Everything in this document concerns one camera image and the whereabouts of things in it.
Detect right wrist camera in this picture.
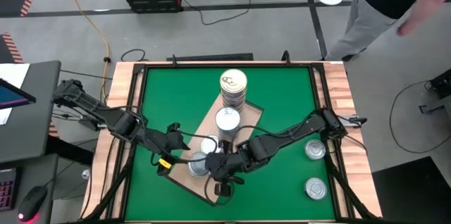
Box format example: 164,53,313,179
214,182,233,197

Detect backlit keyboard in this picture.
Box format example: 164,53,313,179
0,167,19,213

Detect black frame strut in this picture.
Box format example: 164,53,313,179
80,139,139,222
323,139,375,220

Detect silver-lid can red label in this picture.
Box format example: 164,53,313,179
304,139,326,161
187,151,211,178
304,177,328,201
199,135,221,155

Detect black floor cable loop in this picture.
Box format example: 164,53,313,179
121,48,147,62

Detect dark keyboard desk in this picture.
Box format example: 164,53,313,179
0,153,60,224

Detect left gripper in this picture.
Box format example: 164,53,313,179
148,121,193,155

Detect black looping floor cable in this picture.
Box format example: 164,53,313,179
388,79,451,154

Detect small hazard-striped floor mat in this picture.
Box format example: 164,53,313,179
0,32,24,65

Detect black computer mouse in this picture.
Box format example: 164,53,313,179
16,185,48,224

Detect black table frame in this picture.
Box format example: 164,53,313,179
119,60,342,223

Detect yellow hanging cable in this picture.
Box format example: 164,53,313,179
51,0,112,79

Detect wooden shelf riser black legs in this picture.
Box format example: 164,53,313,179
164,92,264,205

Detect white paper sheet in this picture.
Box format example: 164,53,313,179
0,62,31,126

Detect black power strip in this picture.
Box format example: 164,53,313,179
166,52,254,63

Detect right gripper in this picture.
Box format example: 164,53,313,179
204,139,248,185

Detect person's hand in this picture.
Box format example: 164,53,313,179
396,15,422,38

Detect dark grey desk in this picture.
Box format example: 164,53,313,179
0,60,62,165

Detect green table mat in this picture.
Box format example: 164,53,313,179
125,66,336,222

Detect tilted monitor screen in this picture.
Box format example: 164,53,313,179
0,77,37,111

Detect black equipment stand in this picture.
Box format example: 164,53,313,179
419,68,451,116

